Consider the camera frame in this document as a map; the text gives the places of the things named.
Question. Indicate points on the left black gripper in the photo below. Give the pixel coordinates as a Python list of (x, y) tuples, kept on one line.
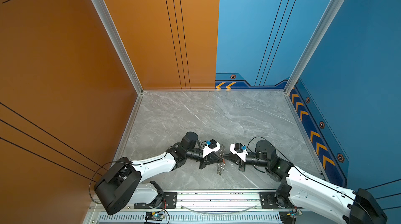
[(207, 161)]

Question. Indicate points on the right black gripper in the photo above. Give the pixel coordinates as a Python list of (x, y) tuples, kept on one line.
[(240, 163)]

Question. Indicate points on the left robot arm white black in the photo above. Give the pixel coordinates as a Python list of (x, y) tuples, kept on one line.
[(130, 182)]

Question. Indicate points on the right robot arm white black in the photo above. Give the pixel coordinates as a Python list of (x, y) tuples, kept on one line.
[(299, 189)]

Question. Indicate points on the right green circuit board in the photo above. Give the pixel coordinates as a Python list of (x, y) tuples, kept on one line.
[(290, 217)]

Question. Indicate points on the green circuit board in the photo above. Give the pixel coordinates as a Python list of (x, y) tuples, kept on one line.
[(290, 217), (154, 217)]

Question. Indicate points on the left green circuit board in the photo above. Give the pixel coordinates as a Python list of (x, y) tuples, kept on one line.
[(154, 217)]

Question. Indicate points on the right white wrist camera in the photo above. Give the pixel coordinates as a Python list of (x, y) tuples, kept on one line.
[(239, 150)]

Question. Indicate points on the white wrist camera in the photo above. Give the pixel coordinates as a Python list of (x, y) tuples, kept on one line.
[(239, 150), (210, 147)]

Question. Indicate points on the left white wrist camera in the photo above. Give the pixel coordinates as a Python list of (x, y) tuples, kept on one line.
[(210, 147)]

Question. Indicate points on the aluminium front rail frame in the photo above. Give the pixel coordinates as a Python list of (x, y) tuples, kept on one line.
[(206, 207)]

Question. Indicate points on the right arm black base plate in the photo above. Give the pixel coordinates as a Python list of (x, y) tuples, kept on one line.
[(269, 200)]

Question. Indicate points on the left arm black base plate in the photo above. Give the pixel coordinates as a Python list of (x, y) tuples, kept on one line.
[(167, 201)]

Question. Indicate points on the left corner aluminium post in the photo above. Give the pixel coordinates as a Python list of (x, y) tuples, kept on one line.
[(109, 25)]

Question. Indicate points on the corner aluminium post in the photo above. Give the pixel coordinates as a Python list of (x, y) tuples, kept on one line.
[(109, 25), (318, 34)]

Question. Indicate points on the right corner aluminium post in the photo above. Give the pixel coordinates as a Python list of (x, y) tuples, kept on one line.
[(318, 34)]

